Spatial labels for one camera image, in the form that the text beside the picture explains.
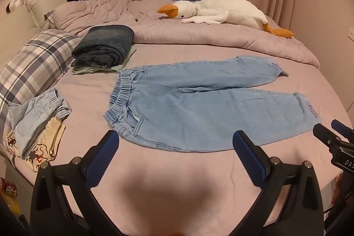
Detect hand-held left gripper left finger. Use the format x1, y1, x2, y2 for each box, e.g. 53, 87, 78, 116
30, 130, 120, 236

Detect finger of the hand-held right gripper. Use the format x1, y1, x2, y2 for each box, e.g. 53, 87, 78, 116
331, 119, 354, 140
313, 123, 343, 148

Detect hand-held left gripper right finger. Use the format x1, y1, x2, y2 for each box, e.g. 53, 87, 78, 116
233, 130, 325, 236

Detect light blue denim pants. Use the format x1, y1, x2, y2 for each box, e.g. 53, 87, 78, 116
103, 57, 323, 153

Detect person's right hand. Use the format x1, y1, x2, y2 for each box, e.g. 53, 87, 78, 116
331, 174, 344, 206

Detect folded cartoon print garment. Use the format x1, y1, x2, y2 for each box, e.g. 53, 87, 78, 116
6, 118, 67, 171

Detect bed with pink sheet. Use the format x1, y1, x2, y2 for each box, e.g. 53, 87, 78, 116
6, 42, 354, 236

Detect folded light denim shorts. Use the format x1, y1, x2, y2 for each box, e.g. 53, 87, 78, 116
8, 87, 72, 159

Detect folded light green garment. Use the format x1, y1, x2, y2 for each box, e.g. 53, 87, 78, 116
72, 45, 137, 75

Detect colourful snack packet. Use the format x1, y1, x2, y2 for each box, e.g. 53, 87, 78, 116
0, 177, 20, 216

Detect folded dark blue jeans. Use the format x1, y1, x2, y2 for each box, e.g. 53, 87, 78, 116
71, 25, 135, 68

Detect plaid pillow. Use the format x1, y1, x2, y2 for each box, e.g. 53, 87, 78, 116
0, 29, 83, 131

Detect pink quilt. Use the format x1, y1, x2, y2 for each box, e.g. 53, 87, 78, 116
52, 0, 320, 68

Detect white goose plush toy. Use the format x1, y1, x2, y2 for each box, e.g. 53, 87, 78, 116
156, 0, 295, 39

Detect beige cushion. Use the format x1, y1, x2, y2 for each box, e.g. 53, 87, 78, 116
26, 0, 68, 30

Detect white spotted dog plush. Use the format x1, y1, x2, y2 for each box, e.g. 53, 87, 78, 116
6, 0, 28, 14

